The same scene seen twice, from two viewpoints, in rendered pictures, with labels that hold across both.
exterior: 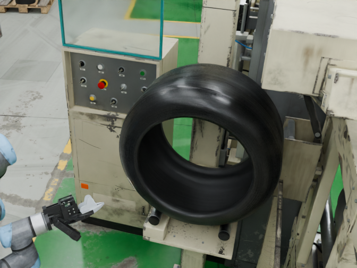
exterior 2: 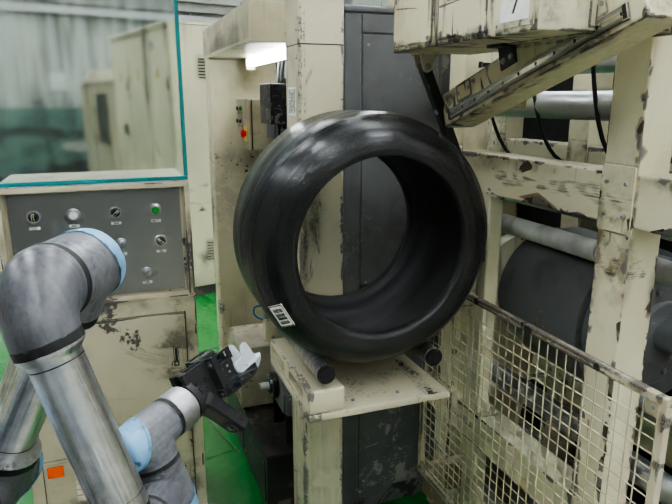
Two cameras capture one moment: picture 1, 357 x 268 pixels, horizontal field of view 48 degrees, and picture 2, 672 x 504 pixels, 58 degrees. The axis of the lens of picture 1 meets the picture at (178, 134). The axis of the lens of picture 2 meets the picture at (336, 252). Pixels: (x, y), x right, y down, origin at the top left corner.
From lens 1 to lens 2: 0.91 m
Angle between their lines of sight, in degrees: 34
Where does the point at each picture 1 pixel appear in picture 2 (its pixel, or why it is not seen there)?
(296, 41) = not seen: outside the picture
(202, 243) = (398, 393)
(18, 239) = (162, 441)
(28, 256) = (182, 476)
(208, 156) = (331, 283)
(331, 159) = (492, 229)
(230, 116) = (429, 142)
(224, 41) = (334, 91)
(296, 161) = not seen: hidden behind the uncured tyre
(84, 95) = not seen: hidden behind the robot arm
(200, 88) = (377, 114)
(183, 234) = (361, 394)
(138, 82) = (148, 229)
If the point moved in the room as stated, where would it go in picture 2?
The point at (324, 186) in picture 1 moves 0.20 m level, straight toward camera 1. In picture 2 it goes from (491, 273) to (518, 293)
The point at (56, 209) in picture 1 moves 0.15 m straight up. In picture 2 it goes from (201, 372) to (196, 293)
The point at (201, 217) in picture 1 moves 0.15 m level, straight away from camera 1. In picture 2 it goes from (403, 333) to (371, 313)
